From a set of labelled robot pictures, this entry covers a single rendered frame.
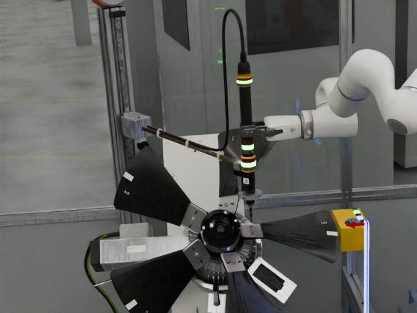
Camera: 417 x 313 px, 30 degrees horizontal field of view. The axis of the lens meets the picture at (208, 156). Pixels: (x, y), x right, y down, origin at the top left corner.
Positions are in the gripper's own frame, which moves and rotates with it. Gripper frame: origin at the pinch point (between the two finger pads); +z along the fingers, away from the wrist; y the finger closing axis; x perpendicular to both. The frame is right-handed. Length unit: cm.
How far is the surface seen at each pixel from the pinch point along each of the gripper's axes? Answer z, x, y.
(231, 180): 5.0, -19.3, 10.1
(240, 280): 4.7, -42.9, -10.7
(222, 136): 6.3, -9.4, 24.3
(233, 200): 5.0, -23.8, 4.7
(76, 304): 68, -92, 71
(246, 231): 1.6, -31.7, -1.1
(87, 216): 59, -53, 70
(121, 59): 39, 11, 55
